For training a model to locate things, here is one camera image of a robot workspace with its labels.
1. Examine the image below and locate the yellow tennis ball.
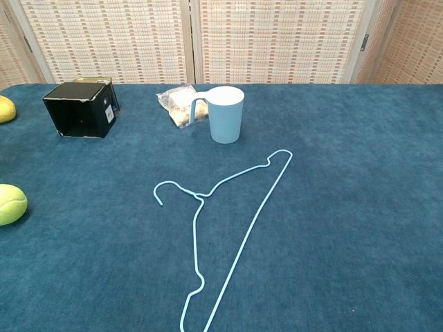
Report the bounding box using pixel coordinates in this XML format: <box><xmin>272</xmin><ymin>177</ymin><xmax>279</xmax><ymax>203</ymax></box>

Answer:
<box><xmin>0</xmin><ymin>183</ymin><xmax>28</xmax><ymax>227</ymax></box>

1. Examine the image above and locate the black open cardboard box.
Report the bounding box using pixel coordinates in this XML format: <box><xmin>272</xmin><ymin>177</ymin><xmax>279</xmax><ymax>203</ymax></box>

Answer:
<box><xmin>42</xmin><ymin>82</ymin><xmax>116</xmax><ymax>139</ymax></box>

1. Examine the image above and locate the light blue plastic mug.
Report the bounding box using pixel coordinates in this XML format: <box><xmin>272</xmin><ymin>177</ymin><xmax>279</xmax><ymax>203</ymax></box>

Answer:
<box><xmin>188</xmin><ymin>86</ymin><xmax>246</xmax><ymax>145</ymax></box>

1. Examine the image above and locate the clear plastic snack bag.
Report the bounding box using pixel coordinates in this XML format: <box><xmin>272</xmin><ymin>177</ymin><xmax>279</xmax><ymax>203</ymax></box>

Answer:
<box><xmin>156</xmin><ymin>84</ymin><xmax>210</xmax><ymax>130</ymax></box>

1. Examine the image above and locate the blue carpet table cover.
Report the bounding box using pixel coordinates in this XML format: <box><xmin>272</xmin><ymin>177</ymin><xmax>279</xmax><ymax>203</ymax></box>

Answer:
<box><xmin>0</xmin><ymin>82</ymin><xmax>443</xmax><ymax>332</ymax></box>

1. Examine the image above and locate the woven folding screen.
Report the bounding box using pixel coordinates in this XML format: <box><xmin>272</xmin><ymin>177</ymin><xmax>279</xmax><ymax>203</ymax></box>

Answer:
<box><xmin>0</xmin><ymin>0</ymin><xmax>443</xmax><ymax>86</ymax></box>

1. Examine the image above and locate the yellow lemon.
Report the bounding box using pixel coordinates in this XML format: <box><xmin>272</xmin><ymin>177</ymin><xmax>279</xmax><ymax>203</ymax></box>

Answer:
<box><xmin>0</xmin><ymin>95</ymin><xmax>17</xmax><ymax>124</ymax></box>

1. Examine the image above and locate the light blue wire hanger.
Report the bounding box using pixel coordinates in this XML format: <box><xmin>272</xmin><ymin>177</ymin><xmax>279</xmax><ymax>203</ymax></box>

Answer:
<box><xmin>152</xmin><ymin>149</ymin><xmax>294</xmax><ymax>332</ymax></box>

